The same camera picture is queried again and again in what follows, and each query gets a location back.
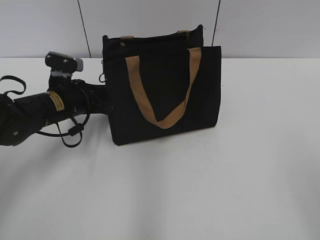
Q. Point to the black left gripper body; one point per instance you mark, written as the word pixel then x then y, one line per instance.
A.
pixel 73 97

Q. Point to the silver zipper pull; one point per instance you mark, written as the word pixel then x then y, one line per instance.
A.
pixel 103 77

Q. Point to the black tote bag tan handles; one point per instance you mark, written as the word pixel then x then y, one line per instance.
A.
pixel 162 85

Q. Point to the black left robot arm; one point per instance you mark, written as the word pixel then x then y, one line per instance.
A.
pixel 24 116

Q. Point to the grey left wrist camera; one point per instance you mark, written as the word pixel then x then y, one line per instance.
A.
pixel 63 63

